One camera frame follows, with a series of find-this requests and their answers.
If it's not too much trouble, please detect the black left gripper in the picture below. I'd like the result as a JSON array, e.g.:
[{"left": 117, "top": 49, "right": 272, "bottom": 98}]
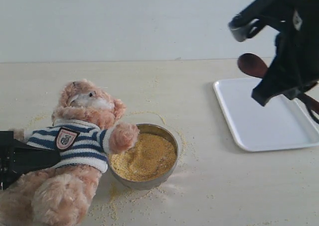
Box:
[{"left": 0, "top": 131, "right": 60, "bottom": 190}]

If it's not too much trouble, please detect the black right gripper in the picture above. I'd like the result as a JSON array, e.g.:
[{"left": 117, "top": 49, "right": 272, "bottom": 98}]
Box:
[{"left": 251, "top": 0, "right": 319, "bottom": 107}]

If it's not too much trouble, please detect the dark red wooden spoon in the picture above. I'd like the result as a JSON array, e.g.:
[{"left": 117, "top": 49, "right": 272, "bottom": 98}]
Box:
[{"left": 237, "top": 53, "right": 319, "bottom": 114}]

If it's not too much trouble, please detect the tan teddy bear striped sweater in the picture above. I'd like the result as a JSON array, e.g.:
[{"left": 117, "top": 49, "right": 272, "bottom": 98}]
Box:
[{"left": 0, "top": 79, "right": 139, "bottom": 226}]

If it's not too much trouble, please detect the white plastic tray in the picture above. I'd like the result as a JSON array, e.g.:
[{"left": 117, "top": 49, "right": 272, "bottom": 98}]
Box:
[{"left": 213, "top": 77, "right": 319, "bottom": 152}]

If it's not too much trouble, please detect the steel bowl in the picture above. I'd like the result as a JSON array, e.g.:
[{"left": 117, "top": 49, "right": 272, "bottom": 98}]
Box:
[{"left": 108, "top": 123, "right": 179, "bottom": 190}]

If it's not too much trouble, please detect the yellow millet grain in bowl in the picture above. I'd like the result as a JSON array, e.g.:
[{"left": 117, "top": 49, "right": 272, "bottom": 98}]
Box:
[{"left": 110, "top": 133, "right": 177, "bottom": 182}]

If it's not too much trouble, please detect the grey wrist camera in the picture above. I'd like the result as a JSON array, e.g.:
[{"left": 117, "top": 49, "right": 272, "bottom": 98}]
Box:
[{"left": 228, "top": 0, "right": 300, "bottom": 42}]

